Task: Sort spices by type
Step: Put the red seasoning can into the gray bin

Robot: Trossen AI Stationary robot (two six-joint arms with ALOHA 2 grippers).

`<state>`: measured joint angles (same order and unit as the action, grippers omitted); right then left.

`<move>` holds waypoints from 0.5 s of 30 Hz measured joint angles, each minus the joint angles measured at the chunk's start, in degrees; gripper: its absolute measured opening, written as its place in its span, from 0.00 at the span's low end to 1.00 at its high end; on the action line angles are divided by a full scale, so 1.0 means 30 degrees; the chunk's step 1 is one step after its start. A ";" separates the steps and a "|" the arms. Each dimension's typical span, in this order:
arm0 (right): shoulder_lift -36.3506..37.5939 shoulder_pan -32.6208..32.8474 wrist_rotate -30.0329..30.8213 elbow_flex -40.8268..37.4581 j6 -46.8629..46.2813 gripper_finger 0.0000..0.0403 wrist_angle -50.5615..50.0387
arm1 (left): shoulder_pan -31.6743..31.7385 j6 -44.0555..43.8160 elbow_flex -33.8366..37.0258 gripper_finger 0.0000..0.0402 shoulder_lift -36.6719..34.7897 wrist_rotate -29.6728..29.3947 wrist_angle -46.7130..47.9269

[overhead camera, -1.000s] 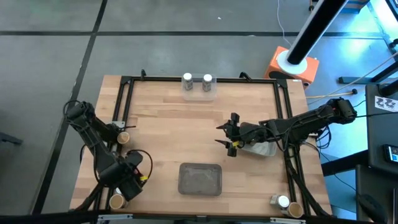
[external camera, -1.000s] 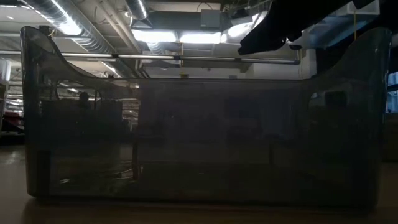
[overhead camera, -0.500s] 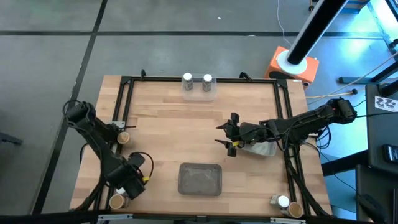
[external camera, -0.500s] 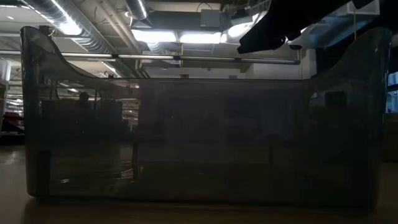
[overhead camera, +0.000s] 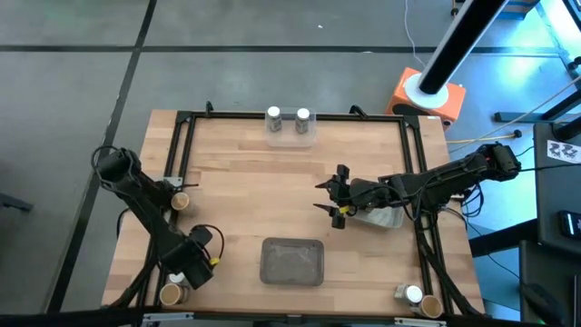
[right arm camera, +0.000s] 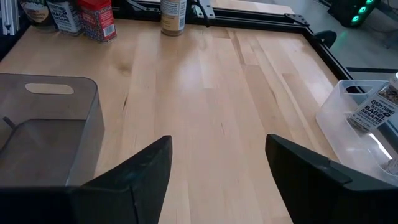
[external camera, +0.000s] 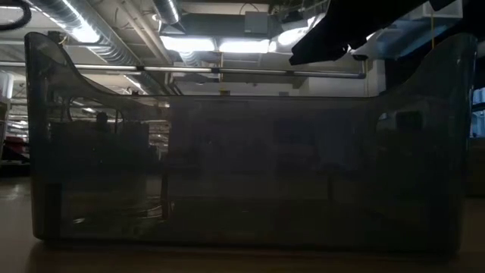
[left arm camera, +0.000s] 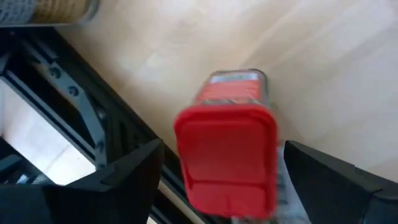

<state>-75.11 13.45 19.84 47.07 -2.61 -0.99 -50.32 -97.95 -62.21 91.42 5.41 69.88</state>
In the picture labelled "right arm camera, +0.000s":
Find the smoky transparent plastic bin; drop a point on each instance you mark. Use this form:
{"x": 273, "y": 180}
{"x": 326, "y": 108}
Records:
{"x": 46, "y": 105}

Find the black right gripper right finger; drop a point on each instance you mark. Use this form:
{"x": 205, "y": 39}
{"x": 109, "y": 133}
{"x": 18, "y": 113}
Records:
{"x": 326, "y": 199}

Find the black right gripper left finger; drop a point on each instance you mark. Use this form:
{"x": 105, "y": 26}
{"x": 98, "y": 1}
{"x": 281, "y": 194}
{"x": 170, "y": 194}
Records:
{"x": 93, "y": 205}

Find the white-lid bagel seasoning jar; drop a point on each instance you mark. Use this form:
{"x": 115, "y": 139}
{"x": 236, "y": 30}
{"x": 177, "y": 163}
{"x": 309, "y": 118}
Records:
{"x": 373, "y": 113}
{"x": 65, "y": 18}

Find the clear plastic bin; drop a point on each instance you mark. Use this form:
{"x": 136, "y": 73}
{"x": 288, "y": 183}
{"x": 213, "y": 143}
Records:
{"x": 339, "y": 124}

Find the red paprika tin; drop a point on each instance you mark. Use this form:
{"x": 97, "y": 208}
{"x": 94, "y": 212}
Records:
{"x": 99, "y": 25}

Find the black table clamp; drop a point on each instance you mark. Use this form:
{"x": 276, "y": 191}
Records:
{"x": 326, "y": 37}

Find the black device with green lights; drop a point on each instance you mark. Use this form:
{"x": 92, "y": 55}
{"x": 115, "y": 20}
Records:
{"x": 348, "y": 12}

